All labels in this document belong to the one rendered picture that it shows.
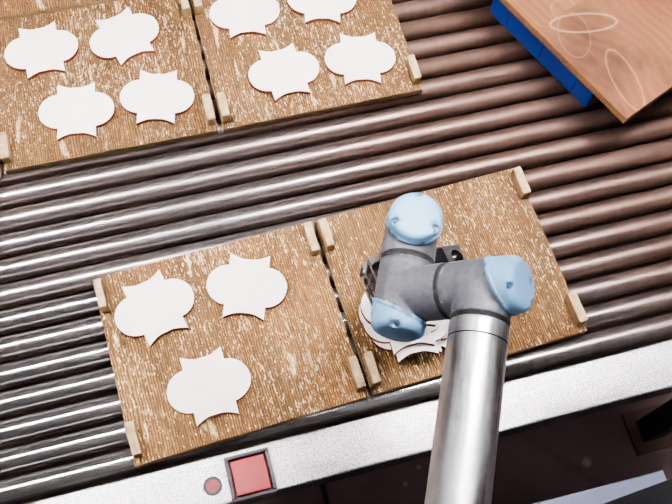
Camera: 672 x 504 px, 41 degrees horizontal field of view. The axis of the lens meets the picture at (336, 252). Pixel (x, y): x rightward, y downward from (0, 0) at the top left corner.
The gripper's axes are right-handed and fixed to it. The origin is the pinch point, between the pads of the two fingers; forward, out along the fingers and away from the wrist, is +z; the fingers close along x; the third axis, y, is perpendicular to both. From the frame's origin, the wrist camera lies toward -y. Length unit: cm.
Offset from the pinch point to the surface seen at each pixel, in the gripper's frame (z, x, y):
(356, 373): 6.2, 7.9, 11.0
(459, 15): 11, -59, -39
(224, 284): 7.7, -15.9, 27.1
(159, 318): 7.7, -13.7, 39.8
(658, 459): 103, 36, -74
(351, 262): 8.9, -12.7, 3.8
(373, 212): 8.9, -20.8, -3.9
